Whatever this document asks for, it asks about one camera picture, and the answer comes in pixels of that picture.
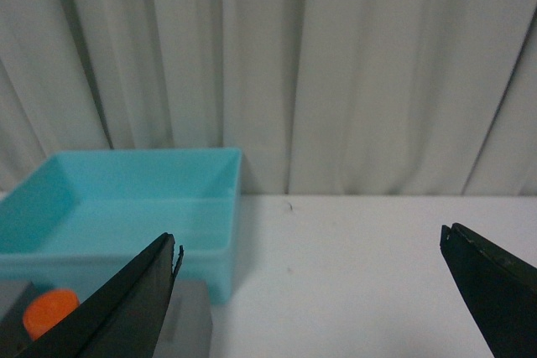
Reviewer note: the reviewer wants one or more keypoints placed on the orange cylinder part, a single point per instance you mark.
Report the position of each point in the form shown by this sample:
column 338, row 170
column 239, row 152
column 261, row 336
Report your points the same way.
column 47, row 310

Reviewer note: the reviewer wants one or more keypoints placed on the gray block with round hole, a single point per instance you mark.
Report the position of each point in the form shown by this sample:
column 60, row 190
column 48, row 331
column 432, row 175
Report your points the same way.
column 186, row 331

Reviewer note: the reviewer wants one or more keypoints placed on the white curtain backdrop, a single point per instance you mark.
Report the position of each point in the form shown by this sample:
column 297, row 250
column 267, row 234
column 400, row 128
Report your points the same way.
column 332, row 97

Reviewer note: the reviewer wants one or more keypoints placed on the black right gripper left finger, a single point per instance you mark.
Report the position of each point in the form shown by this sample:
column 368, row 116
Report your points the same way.
column 124, row 317

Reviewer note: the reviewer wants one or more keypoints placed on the light blue plastic box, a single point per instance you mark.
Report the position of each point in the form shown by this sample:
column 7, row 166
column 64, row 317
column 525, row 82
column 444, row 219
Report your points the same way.
column 83, row 215

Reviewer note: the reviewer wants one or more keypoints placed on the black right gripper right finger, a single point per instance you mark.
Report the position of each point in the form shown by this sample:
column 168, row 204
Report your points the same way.
column 498, row 288

